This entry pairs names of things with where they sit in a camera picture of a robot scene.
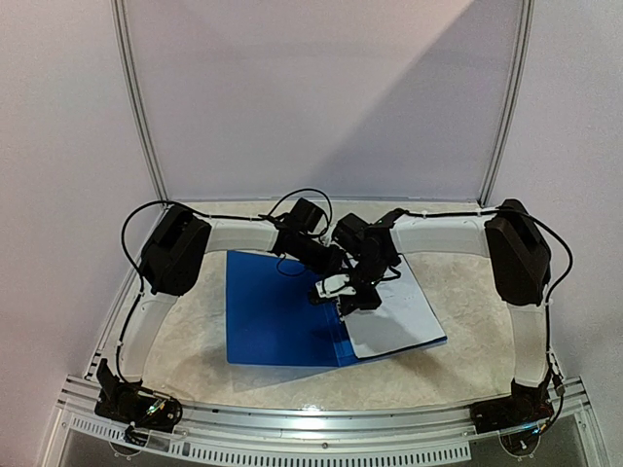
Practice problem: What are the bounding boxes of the blue plastic clip folder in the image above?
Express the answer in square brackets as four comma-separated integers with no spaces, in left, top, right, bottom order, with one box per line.
[226,249,448,368]

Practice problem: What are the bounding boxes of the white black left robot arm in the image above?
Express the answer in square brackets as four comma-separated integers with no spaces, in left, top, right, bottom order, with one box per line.
[115,198,343,384]

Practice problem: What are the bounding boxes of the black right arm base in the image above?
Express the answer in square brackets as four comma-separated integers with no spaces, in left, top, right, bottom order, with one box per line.
[469,374,565,434]

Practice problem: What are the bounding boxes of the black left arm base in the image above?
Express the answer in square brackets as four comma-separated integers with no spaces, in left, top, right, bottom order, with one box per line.
[94,359,183,433]

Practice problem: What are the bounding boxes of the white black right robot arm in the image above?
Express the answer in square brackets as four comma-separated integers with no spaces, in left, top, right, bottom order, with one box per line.
[331,199,551,424]

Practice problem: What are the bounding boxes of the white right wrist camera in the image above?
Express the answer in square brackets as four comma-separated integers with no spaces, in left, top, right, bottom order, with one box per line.
[309,273,356,305]

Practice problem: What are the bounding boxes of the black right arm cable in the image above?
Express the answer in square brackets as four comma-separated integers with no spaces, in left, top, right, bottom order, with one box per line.
[384,203,574,429]

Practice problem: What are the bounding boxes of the aluminium front rail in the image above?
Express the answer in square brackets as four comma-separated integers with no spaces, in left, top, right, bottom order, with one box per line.
[42,377,609,466]

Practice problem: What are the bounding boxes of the right aluminium corner post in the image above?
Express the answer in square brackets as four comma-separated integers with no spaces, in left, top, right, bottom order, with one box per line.
[477,0,534,207]

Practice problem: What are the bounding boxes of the aluminium corner post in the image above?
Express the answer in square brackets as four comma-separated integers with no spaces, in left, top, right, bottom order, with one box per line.
[111,0,169,200]
[477,0,534,207]

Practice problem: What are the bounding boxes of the left aluminium corner post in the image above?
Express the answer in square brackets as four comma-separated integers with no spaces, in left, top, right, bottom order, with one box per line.
[111,0,169,200]

